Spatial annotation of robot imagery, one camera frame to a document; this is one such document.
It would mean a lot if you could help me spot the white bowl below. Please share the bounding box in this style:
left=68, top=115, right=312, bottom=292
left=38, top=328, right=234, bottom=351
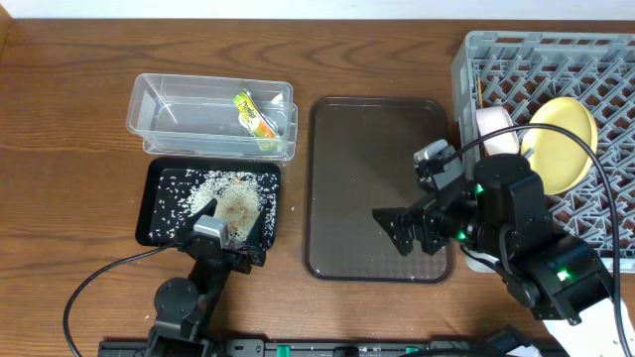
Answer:
left=475, top=106, right=520, bottom=156

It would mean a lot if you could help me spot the yellow plate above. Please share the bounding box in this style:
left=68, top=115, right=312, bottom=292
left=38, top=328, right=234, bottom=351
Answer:
left=521, top=97, right=598, bottom=195

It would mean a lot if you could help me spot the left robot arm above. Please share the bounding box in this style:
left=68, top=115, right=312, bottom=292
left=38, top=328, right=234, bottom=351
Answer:
left=143, top=199, right=252, bottom=357

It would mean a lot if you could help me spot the green snack wrapper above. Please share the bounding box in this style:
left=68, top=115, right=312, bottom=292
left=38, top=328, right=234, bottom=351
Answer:
left=233, top=91, right=278, bottom=139

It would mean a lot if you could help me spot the grey dishwasher rack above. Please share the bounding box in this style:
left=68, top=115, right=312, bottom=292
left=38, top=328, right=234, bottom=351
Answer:
left=451, top=31, right=634, bottom=274

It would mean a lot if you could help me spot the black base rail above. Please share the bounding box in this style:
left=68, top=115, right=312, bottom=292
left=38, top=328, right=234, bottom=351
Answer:
left=97, top=326, right=567, bottom=357

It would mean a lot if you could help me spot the wooden chopstick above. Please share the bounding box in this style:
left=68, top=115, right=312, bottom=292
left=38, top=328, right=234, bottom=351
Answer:
left=476, top=75, right=484, bottom=109

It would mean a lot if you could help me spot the rice pile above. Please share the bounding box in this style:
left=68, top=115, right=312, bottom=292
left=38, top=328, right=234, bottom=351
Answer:
left=148, top=168, right=279, bottom=249

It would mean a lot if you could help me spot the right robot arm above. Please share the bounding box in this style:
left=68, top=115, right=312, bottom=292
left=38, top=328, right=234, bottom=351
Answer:
left=305, top=152, right=634, bottom=356

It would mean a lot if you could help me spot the clear plastic bin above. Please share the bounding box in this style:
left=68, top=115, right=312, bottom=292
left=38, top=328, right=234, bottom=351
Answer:
left=127, top=73, right=299, bottom=162

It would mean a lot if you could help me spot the dark brown serving tray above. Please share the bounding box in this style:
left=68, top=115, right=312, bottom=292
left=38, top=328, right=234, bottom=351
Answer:
left=303, top=97, right=454, bottom=284

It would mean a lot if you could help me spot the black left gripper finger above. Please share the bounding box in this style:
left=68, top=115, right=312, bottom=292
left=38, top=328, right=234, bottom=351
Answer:
left=244, top=211, right=266, bottom=267
left=178, top=198, right=217, bottom=243

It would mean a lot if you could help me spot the black plastic tray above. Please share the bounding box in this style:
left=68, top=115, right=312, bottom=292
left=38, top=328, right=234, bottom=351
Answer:
left=135, top=157, right=281, bottom=249

